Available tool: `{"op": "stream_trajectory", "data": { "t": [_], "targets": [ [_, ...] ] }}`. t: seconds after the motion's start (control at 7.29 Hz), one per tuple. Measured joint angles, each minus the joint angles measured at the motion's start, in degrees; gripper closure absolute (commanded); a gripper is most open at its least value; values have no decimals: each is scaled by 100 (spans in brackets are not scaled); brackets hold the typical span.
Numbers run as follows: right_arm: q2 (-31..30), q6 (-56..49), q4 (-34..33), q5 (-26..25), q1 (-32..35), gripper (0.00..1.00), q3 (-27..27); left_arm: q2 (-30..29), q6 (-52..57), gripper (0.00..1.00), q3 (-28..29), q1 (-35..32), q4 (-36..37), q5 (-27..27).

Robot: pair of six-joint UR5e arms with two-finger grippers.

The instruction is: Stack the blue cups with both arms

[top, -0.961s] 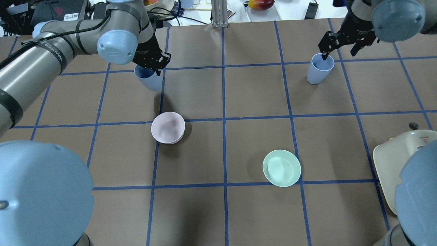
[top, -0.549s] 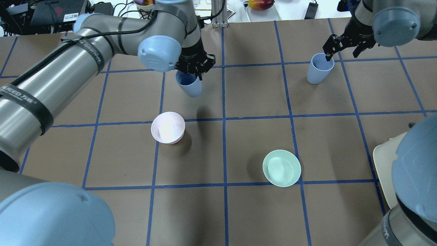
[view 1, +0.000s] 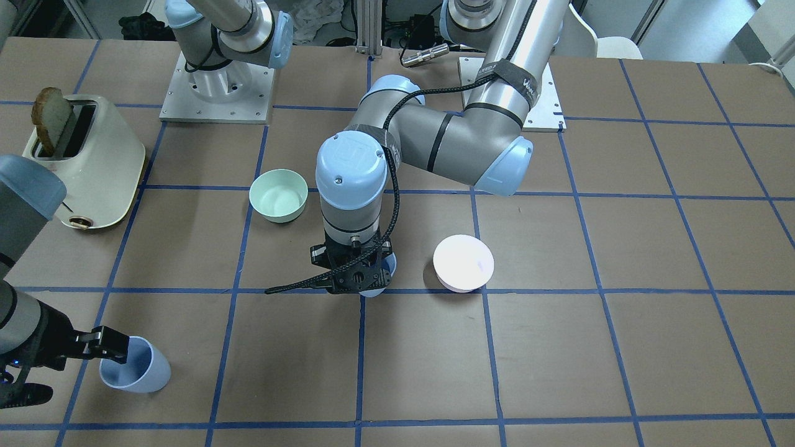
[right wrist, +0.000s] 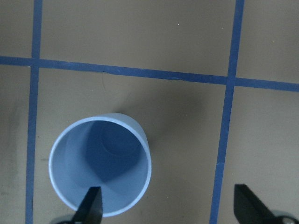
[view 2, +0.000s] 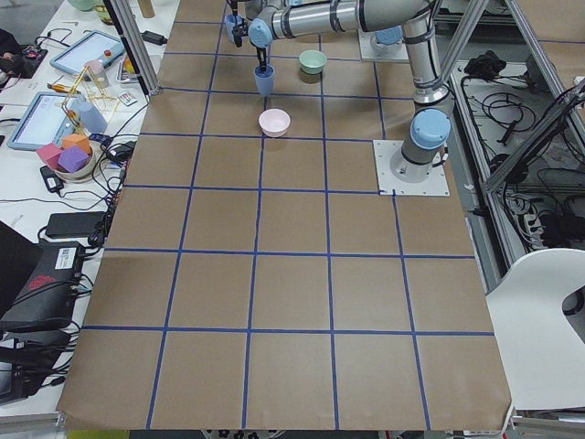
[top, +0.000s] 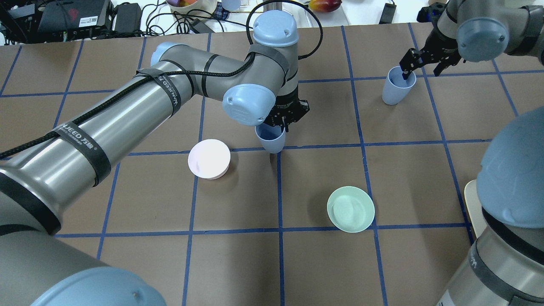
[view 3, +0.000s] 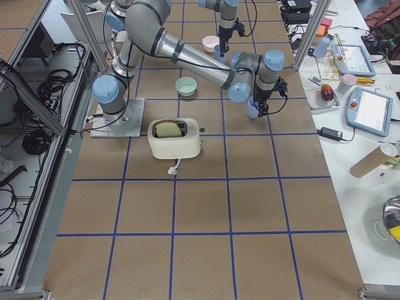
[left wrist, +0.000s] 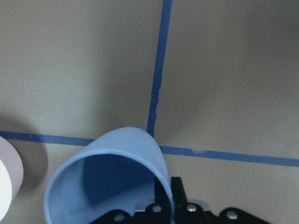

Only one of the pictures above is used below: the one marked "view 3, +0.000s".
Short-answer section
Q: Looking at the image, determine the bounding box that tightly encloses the teach pendant tablet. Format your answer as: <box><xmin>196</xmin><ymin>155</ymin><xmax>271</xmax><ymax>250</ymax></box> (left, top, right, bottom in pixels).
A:
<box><xmin>345</xmin><ymin>87</ymin><xmax>393</xmax><ymax>137</ymax></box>
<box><xmin>331</xmin><ymin>44</ymin><xmax>376</xmax><ymax>78</ymax></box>

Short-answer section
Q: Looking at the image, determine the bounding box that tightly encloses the gold wire rack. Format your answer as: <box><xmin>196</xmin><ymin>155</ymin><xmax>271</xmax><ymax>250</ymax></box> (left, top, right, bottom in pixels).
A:
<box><xmin>316</xmin><ymin>33</ymin><xmax>346</xmax><ymax>81</ymax></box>

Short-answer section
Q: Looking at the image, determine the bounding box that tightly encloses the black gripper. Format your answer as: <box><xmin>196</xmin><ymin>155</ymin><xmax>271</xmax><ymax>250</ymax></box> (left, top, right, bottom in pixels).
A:
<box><xmin>218</xmin><ymin>26</ymin><xmax>233</xmax><ymax>55</ymax></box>
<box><xmin>252</xmin><ymin>82</ymin><xmax>275</xmax><ymax>117</ymax></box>

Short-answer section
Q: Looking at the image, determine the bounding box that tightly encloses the teach pendant tablet near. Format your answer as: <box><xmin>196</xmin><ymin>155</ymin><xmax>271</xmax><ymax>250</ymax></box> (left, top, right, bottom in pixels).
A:
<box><xmin>345</xmin><ymin>87</ymin><xmax>393</xmax><ymax>137</ymax></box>

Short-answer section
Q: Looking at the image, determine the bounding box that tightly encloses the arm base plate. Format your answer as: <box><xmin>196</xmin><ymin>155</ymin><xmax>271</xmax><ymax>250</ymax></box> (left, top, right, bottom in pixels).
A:
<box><xmin>90</xmin><ymin>97</ymin><xmax>145</xmax><ymax>138</ymax></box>

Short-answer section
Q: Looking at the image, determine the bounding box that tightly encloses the mango fruit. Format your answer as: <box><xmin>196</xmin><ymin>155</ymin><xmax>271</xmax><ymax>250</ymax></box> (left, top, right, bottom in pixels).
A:
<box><xmin>320</xmin><ymin>84</ymin><xmax>334</xmax><ymax>101</ymax></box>

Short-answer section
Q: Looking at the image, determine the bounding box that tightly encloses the pink bowl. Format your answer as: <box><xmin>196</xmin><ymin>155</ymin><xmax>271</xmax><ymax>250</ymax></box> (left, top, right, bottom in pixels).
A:
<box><xmin>202</xmin><ymin>35</ymin><xmax>219</xmax><ymax>53</ymax></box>

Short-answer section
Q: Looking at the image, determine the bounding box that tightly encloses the toast slice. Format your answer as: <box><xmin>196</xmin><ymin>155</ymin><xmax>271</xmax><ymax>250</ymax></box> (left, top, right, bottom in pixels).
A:
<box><xmin>155</xmin><ymin>121</ymin><xmax>181</xmax><ymax>138</ymax></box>

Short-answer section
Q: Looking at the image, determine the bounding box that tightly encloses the black power adapter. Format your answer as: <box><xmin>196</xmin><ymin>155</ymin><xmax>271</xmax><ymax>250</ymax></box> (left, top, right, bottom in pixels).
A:
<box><xmin>317</xmin><ymin>127</ymin><xmax>343</xmax><ymax>141</ymax></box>

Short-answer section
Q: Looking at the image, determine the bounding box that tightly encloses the steel mixing bowl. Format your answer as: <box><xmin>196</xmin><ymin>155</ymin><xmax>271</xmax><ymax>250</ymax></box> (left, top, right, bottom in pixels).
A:
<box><xmin>382</xmin><ymin>196</ymin><xmax>399</xmax><ymax>243</ymax></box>

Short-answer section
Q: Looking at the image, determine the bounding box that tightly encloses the aluminium frame post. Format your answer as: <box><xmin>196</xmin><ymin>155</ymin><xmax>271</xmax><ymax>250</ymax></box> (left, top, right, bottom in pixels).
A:
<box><xmin>292</xmin><ymin>0</ymin><xmax>331</xmax><ymax>71</ymax></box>

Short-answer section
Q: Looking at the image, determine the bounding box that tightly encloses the pale pink cup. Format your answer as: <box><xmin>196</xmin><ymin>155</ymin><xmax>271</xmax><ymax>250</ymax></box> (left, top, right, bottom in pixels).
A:
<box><xmin>336</xmin><ymin>74</ymin><xmax>357</xmax><ymax>94</ymax></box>

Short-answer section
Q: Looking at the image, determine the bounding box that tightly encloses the metal tray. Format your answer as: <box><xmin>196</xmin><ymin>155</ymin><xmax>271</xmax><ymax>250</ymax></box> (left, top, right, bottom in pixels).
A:
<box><xmin>306</xmin><ymin>89</ymin><xmax>341</xmax><ymax>112</ymax></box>

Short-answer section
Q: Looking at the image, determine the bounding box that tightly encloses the cream white toaster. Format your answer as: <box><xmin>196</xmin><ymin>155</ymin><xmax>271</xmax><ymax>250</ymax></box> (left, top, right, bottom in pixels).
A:
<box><xmin>147</xmin><ymin>118</ymin><xmax>201</xmax><ymax>159</ymax></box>

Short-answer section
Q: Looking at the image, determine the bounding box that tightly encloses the light blue cup on bench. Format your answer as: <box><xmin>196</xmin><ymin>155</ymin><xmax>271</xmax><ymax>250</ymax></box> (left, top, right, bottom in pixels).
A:
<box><xmin>313</xmin><ymin>37</ymin><xmax>331</xmax><ymax>59</ymax></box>

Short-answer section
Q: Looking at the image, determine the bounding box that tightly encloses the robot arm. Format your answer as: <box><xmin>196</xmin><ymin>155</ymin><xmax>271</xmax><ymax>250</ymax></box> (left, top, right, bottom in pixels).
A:
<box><xmin>105</xmin><ymin>1</ymin><xmax>245</xmax><ymax>58</ymax></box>
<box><xmin>92</xmin><ymin>1</ymin><xmax>288</xmax><ymax>126</ymax></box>

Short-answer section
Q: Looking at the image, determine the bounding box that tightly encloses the small remote control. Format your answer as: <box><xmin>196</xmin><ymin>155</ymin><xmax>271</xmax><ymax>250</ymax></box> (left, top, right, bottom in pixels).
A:
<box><xmin>308</xmin><ymin>75</ymin><xmax>323</xmax><ymax>86</ymax></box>

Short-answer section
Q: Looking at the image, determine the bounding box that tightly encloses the mint green bowl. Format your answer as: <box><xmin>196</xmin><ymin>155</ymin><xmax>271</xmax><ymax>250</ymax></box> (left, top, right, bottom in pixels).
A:
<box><xmin>175</xmin><ymin>77</ymin><xmax>198</xmax><ymax>97</ymax></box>

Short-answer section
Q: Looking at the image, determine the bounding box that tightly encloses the teach pendant tablet far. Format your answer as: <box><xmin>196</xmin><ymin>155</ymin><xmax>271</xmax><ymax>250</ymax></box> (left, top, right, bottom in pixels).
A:
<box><xmin>331</xmin><ymin>44</ymin><xmax>376</xmax><ymax>78</ymax></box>

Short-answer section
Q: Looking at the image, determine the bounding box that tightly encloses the cardboard tube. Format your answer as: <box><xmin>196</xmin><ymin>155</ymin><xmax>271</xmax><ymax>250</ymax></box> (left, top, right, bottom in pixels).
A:
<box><xmin>349</xmin><ymin>143</ymin><xmax>399</xmax><ymax>178</ymax></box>

